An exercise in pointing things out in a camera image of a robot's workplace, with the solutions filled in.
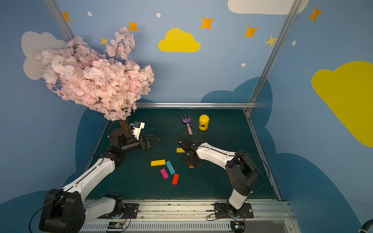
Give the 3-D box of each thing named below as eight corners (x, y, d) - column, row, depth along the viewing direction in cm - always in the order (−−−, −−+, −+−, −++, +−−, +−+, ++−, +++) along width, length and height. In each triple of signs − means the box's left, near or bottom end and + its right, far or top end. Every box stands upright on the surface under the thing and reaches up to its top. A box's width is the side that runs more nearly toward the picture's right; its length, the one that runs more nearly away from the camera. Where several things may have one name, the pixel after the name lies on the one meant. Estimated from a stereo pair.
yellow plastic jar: (198, 130, 111) (199, 121, 102) (198, 123, 115) (199, 114, 107) (207, 130, 111) (209, 122, 102) (207, 123, 116) (208, 114, 107)
